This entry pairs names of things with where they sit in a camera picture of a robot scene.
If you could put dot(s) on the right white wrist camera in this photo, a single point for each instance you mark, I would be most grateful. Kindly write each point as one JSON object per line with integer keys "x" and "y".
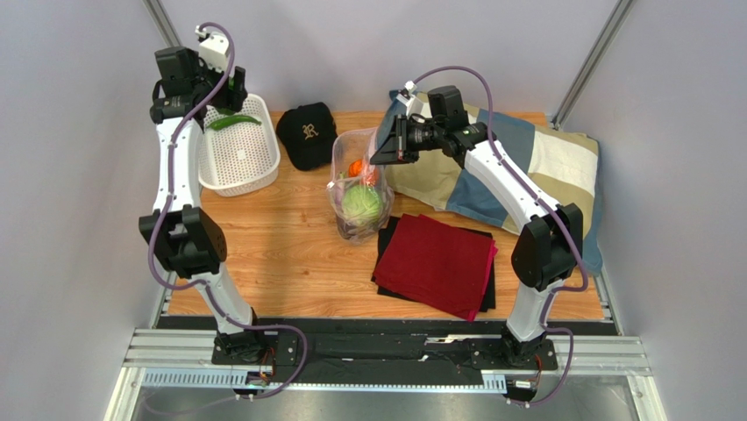
{"x": 407, "y": 96}

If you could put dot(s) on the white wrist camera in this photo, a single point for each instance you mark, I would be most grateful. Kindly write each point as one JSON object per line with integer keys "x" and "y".
{"x": 213, "y": 49}
{"x": 407, "y": 96}

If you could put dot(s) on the checked blue beige pillow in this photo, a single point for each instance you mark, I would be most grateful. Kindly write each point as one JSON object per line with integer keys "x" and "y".
{"x": 563, "y": 164}

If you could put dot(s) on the purple toy eggplant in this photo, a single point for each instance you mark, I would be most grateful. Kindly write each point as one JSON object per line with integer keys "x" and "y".
{"x": 353, "y": 232}

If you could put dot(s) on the white plastic basket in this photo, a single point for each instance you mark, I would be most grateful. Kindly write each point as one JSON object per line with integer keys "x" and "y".
{"x": 242, "y": 158}

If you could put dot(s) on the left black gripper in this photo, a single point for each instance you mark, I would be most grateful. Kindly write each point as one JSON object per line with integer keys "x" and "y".
{"x": 234, "y": 100}

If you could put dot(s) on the clear zip top bag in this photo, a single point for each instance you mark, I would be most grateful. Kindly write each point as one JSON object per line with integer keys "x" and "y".
{"x": 349, "y": 147}

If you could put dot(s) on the corner aluminium post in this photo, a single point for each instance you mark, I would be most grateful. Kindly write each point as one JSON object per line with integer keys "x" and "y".
{"x": 593, "y": 60}
{"x": 163, "y": 23}

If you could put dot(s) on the green toy chili pepper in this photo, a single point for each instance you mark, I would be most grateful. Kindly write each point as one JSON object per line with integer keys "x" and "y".
{"x": 230, "y": 120}

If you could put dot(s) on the black baseball cap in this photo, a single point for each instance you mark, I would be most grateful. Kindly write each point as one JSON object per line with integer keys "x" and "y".
{"x": 308, "y": 133}

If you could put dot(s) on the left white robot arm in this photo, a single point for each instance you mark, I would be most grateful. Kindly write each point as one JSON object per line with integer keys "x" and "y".
{"x": 181, "y": 237}

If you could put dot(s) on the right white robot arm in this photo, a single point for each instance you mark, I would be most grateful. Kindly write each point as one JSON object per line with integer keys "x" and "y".
{"x": 550, "y": 241}

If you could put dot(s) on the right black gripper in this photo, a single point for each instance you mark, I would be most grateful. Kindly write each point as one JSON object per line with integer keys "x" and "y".
{"x": 400, "y": 139}

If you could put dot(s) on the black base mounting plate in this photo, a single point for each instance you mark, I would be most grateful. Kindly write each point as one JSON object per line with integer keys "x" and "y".
{"x": 386, "y": 352}

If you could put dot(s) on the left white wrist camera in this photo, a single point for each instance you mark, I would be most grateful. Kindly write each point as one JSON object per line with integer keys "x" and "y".
{"x": 213, "y": 49}

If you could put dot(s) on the black folded cloth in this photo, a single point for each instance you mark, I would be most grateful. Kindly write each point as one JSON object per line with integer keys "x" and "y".
{"x": 489, "y": 292}

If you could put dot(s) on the green toy cabbage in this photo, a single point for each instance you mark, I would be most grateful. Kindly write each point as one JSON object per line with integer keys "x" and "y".
{"x": 361, "y": 204}

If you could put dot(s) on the right corner aluminium post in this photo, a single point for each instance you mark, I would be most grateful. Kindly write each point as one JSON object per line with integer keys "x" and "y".
{"x": 593, "y": 60}

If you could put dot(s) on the left corner aluminium post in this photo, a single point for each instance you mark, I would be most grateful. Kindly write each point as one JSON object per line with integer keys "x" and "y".
{"x": 163, "y": 23}

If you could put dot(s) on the red folded cloth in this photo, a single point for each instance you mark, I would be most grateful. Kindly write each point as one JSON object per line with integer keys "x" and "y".
{"x": 438, "y": 263}

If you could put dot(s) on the aluminium frame rail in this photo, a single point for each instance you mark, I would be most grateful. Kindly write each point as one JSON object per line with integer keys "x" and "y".
{"x": 601, "y": 375}

